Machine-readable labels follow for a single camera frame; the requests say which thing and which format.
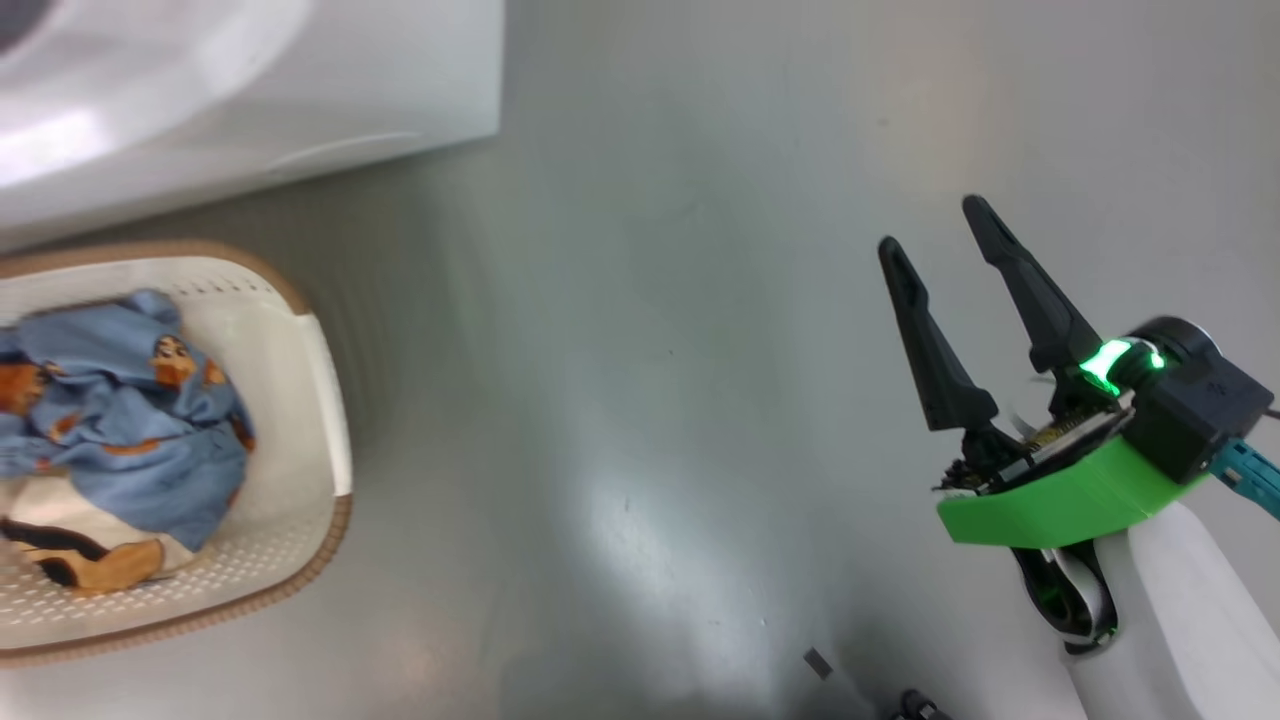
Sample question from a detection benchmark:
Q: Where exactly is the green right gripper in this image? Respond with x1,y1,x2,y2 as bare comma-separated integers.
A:
878,195,1206,549

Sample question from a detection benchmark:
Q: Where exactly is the blue cartoon print garment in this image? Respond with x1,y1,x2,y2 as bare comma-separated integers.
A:
0,290,256,553

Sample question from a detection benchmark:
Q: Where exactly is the white front-load washing machine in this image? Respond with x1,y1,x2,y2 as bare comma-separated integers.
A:
0,0,504,251

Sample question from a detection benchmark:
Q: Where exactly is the white perforated basket brown rim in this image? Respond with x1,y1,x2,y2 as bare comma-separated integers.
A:
0,240,353,669

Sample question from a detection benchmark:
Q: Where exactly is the teal cable connector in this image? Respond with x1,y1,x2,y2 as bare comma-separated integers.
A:
1208,438,1280,521

